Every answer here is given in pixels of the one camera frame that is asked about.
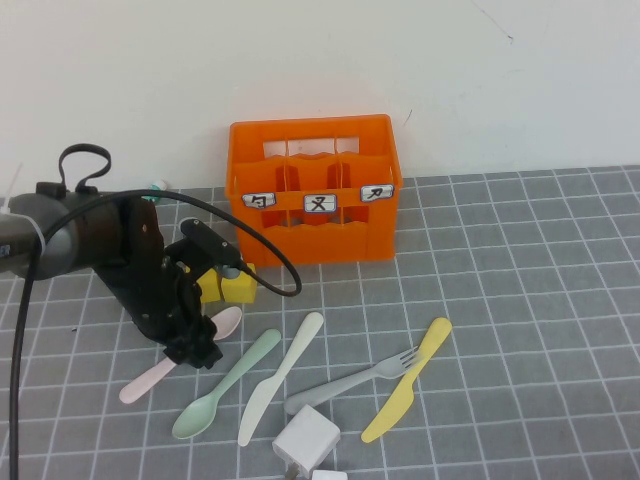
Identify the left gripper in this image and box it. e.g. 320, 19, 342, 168
99, 252, 224, 371

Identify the pale pink plastic spoon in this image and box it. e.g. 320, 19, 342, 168
119, 306, 244, 405

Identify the mint green plastic spoon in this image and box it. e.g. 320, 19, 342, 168
172, 328, 283, 440

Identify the cream white plastic knife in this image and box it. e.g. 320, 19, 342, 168
237, 311, 326, 447

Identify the grey plastic fork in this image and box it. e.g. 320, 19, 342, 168
284, 344, 425, 415

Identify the orange plastic cutlery holder crate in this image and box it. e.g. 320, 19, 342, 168
224, 113, 404, 267

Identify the yellow foam cube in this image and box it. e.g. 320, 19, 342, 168
221, 263, 259, 304
194, 272, 223, 305

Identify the large white charger plug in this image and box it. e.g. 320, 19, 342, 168
272, 403, 343, 479

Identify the paper label reading 叉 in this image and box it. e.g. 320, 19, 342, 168
303, 193, 339, 214

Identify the white zip tie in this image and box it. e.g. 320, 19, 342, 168
0, 162, 49, 256

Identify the yellow plastic knife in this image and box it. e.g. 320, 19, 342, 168
360, 316, 454, 444

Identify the paper label reading 刀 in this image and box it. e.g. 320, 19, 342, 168
360, 183, 396, 203

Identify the grey grid table mat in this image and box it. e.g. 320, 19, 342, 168
0, 164, 640, 480

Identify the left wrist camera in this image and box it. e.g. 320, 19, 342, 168
179, 218, 247, 279

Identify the black left camera cable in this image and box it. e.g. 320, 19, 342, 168
8, 188, 303, 480

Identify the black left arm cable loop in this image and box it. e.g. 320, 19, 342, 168
58, 143, 112, 194

